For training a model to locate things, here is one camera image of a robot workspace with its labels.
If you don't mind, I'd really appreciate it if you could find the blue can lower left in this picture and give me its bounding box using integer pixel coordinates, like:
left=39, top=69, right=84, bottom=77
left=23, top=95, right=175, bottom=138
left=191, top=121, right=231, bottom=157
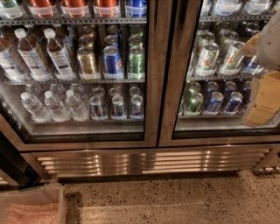
left=204, top=91, right=224, bottom=115

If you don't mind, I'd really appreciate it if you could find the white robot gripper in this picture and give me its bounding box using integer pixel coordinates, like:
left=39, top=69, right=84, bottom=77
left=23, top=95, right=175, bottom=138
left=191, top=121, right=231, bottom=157
left=241, top=11, right=280, bottom=127

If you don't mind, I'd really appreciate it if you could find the brown tea bottle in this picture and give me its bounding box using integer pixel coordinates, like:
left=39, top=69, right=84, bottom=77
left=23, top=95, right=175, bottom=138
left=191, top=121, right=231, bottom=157
left=44, top=28, right=76, bottom=81
left=0, top=33, right=29, bottom=81
left=15, top=28, right=53, bottom=81

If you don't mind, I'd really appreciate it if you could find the orange bottle top shelf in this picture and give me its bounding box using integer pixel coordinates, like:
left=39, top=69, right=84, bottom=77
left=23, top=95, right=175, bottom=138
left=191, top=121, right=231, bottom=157
left=28, top=0, right=57, bottom=18

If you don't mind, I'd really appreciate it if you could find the blue can lower right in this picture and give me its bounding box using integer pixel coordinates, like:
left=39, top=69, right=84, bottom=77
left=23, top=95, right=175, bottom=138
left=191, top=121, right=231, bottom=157
left=223, top=91, right=243, bottom=113

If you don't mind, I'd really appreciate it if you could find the pink bubble wrap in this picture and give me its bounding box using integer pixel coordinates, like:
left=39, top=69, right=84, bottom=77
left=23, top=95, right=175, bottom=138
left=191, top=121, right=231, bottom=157
left=4, top=203, right=59, bottom=224

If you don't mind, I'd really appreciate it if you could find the green can lower shelf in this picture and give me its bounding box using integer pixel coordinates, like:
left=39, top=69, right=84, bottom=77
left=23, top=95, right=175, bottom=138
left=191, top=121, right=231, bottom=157
left=185, top=93, right=204, bottom=115

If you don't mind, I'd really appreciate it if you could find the water bottle right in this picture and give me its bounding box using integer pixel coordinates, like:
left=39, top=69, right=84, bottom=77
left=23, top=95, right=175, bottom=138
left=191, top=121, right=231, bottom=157
left=66, top=90, right=88, bottom=122

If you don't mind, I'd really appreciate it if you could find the energy drink can middle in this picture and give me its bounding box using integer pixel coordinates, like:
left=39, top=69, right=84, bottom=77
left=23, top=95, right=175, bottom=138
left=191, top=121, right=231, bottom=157
left=110, top=94, right=126, bottom=120

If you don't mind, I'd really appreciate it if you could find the water bottle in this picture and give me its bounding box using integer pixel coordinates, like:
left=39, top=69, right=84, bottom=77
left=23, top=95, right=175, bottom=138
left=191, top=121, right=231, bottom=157
left=45, top=91, right=70, bottom=123
left=21, top=92, right=52, bottom=123
left=66, top=90, right=88, bottom=122

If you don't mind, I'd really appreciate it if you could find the brown tea bottle right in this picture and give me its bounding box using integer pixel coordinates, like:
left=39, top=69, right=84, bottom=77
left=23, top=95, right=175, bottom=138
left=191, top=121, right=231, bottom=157
left=44, top=28, right=76, bottom=81

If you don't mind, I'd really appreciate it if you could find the energy drink can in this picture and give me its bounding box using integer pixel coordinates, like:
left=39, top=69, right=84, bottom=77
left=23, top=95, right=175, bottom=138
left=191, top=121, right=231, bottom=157
left=130, top=94, right=144, bottom=119
left=110, top=94, right=126, bottom=120
left=89, top=96, right=108, bottom=121

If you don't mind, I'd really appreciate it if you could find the clear plastic storage bin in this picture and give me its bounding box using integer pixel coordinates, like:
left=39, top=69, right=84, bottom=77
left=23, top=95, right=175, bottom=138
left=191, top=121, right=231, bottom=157
left=0, top=184, right=67, bottom=224

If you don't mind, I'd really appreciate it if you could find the brown tea bottle middle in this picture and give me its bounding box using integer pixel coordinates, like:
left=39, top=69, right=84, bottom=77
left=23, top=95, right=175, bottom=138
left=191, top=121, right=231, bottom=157
left=15, top=28, right=53, bottom=81

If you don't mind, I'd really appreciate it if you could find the energy drink can left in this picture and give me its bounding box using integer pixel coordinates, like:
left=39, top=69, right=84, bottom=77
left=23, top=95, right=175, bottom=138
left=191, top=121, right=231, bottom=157
left=89, top=96, right=108, bottom=121

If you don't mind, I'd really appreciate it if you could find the gold soda can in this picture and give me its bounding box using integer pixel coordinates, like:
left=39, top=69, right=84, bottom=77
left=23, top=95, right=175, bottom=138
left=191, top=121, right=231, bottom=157
left=77, top=47, right=100, bottom=80

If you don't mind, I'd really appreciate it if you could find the energy drink can right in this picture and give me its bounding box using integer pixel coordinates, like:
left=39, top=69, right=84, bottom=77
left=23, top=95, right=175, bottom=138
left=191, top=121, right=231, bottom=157
left=130, top=94, right=144, bottom=119

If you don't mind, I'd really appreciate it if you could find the water bottle middle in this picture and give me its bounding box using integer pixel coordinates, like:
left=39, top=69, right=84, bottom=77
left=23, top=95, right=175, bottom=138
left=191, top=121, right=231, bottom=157
left=45, top=91, right=70, bottom=123

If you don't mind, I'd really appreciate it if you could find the water bottle left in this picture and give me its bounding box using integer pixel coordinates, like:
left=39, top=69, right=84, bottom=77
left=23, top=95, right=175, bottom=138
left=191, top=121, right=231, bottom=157
left=21, top=92, right=52, bottom=123

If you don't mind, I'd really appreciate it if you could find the brown tea bottle left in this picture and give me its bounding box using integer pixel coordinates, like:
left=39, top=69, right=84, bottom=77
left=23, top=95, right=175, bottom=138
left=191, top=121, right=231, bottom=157
left=0, top=33, right=29, bottom=81

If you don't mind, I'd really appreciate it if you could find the glass fridge door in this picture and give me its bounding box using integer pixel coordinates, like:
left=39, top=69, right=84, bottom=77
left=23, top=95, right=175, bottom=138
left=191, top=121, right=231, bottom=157
left=159, top=0, right=280, bottom=146
left=0, top=0, right=172, bottom=153

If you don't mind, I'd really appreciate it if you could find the blue pepsi can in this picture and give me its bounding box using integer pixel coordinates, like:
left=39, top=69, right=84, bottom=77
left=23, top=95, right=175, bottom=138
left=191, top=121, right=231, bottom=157
left=103, top=45, right=123, bottom=80

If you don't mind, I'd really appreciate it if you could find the white green soda can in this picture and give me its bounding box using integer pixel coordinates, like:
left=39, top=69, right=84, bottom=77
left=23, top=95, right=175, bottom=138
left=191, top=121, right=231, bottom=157
left=195, top=43, right=220, bottom=77

